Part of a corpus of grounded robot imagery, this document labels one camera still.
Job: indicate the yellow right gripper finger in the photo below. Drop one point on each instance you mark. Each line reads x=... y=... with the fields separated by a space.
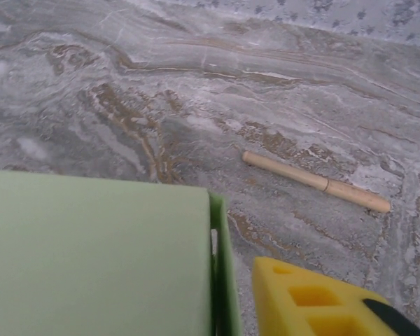
x=311 y=304

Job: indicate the light wooden stick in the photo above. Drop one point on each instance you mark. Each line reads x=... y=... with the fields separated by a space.
x=315 y=181

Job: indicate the light green paper box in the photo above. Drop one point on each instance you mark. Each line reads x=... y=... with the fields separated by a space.
x=98 y=255

